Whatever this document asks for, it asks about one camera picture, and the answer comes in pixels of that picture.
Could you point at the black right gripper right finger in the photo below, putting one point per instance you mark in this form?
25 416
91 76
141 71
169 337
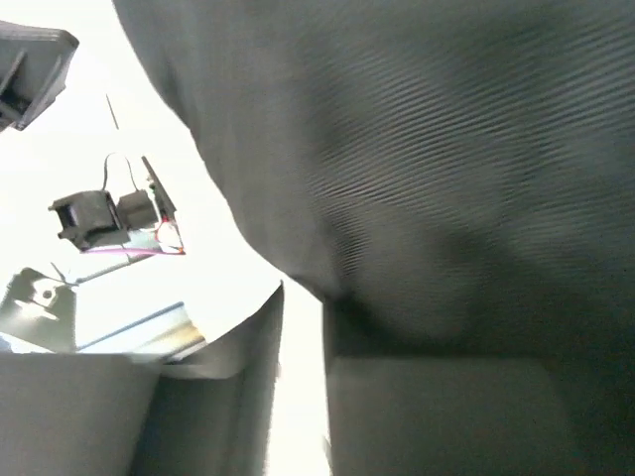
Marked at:
392 411

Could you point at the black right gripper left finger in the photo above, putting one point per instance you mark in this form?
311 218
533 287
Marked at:
108 415

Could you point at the black skirt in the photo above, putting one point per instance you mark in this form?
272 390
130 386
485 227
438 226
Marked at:
461 172

